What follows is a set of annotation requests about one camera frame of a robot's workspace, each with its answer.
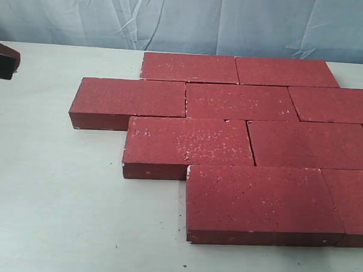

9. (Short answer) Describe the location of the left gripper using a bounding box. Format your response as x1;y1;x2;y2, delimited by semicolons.
0;43;21;80

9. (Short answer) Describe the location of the red brick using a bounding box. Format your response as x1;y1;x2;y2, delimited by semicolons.
322;169;363;248
140;52;239;84
288;87;363;124
69;77;186;131
235;57;340;88
185;165;345;247
122;116;255;181

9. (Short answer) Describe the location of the red brick under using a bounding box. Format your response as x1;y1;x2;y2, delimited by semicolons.
185;83;299;122

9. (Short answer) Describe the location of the red brick second row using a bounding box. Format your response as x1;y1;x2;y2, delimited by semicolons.
247;120;363;170

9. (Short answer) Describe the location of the white backdrop cloth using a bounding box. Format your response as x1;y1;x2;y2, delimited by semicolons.
0;0;363;63

